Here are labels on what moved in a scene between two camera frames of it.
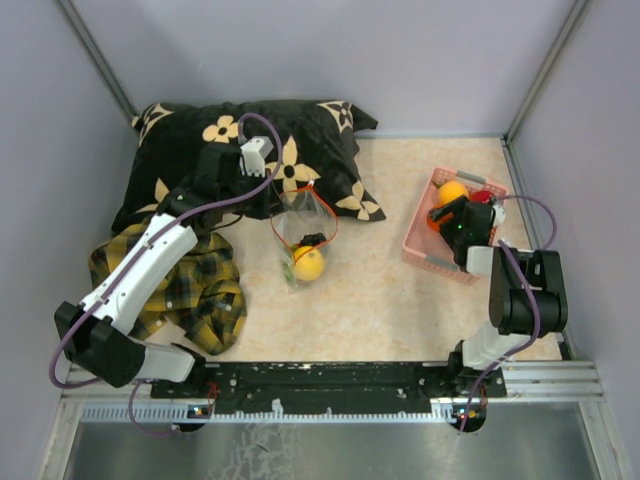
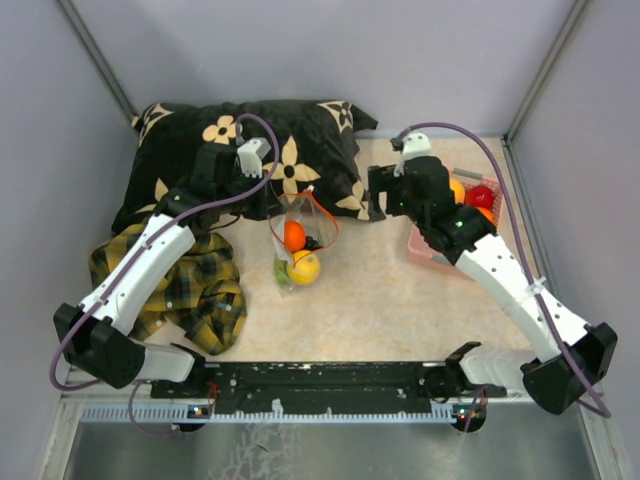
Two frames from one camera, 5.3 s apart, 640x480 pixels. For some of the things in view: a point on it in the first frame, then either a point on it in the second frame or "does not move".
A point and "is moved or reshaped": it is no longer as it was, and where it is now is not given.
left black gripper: (264, 207) does not move
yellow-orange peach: (451, 190) does not move
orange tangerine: (435, 224) is moved or reshaped
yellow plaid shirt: (200, 296) does not move
